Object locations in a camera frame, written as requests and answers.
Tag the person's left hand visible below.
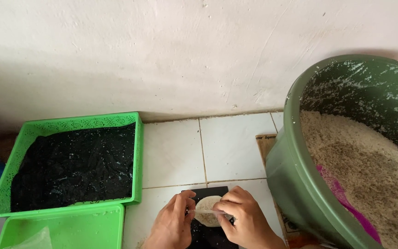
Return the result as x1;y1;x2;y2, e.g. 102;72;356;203
143;190;197;249

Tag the person's right hand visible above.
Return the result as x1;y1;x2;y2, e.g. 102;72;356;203
212;186;287;249

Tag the small clear bag of rice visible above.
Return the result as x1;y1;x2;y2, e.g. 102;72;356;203
187;195;234;228

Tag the black flat scale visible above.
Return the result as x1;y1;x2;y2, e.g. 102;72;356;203
181;186;239;249

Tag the large green plastic basin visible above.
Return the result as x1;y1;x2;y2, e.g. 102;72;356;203
265;54;398;249

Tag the brown cardboard sheet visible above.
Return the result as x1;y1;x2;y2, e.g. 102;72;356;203
255;134;324;249

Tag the green plastic lid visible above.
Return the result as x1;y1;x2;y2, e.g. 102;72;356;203
0;204;125;249

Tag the pink plastic scoop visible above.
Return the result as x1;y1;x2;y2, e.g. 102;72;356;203
316;164;382;244

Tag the black plastic sheet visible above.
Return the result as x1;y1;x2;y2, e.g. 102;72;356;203
10;123;137;212

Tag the heap of rice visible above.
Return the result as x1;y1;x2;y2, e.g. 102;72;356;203
300;110;398;249

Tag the empty clear plastic bag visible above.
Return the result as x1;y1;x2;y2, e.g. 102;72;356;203
4;226;53;249

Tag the green perforated plastic basket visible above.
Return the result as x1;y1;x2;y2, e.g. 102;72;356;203
0;111;144;219

